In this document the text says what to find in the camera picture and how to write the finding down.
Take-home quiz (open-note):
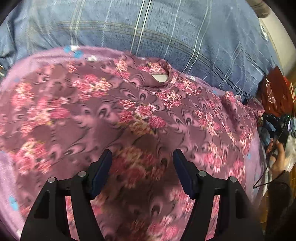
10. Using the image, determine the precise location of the purple floral garment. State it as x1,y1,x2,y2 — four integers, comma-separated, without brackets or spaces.
0,51,265,241

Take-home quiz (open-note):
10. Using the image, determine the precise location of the person's right hand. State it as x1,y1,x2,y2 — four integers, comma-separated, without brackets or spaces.
266,139,286,180

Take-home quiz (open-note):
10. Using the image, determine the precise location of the red plastic bag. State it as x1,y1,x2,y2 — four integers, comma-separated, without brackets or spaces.
258,66,295,118

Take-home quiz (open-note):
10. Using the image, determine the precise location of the lilac flowered bedsheet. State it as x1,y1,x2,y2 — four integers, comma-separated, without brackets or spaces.
0,45,266,241

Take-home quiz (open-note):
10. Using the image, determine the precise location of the brown striped pillow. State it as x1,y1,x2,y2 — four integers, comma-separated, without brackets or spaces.
246,0,271,19

